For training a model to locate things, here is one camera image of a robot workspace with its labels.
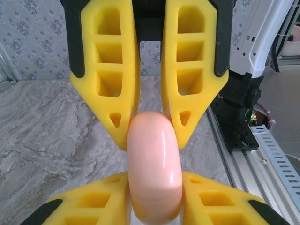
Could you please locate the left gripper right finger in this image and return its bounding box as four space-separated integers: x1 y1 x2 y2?
180 171 291 225

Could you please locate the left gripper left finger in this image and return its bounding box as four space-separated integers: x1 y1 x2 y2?
22 171 131 225

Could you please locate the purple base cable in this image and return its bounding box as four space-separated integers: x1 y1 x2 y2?
255 102 275 131

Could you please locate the grey slotted cable duct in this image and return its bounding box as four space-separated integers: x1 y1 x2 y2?
248 125 300 213

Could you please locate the aluminium mounting rail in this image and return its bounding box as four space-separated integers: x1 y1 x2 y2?
206 103 300 225

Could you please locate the aluminium frame post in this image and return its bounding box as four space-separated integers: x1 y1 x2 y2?
0 41 22 82

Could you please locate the black controller board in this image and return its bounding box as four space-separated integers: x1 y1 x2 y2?
243 112 257 122

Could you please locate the salmon pink charging case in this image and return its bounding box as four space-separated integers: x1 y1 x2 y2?
127 111 184 223

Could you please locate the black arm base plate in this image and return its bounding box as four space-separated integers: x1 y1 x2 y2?
226 131 260 150

